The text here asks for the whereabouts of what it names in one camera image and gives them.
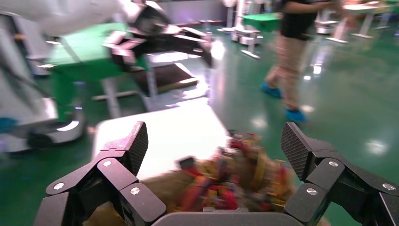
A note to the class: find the blue shoe cover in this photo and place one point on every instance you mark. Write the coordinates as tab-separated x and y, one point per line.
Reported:
271	91
296	116

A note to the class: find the white pedestal base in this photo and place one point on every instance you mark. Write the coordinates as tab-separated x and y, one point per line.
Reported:
246	39

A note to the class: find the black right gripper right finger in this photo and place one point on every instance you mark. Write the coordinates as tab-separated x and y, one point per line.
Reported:
336	187

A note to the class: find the person in black shirt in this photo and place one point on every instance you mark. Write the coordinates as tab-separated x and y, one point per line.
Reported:
291	62

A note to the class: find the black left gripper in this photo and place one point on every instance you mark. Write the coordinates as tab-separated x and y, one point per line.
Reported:
152	23

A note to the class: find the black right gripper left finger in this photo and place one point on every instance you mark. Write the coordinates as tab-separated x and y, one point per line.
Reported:
93	187

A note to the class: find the green topped table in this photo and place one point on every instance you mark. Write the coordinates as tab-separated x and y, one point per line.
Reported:
261	21
84	56

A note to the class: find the white table with metal legs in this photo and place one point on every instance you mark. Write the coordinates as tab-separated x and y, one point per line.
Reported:
364	7

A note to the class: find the white robot chassis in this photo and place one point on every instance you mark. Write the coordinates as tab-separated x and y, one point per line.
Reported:
18	93

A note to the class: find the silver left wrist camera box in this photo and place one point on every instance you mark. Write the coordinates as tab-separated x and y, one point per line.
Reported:
121	46

